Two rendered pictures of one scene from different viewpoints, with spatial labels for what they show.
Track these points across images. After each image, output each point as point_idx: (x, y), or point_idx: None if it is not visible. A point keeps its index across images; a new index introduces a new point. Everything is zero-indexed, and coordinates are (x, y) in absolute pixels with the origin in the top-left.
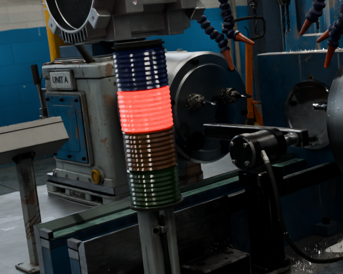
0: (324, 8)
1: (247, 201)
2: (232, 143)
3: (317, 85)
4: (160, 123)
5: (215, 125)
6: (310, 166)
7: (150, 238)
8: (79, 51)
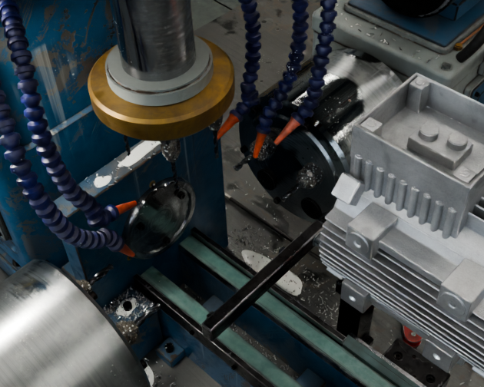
0: (50, 97)
1: (362, 314)
2: None
3: (171, 185)
4: None
5: (229, 315)
6: (157, 266)
7: None
8: None
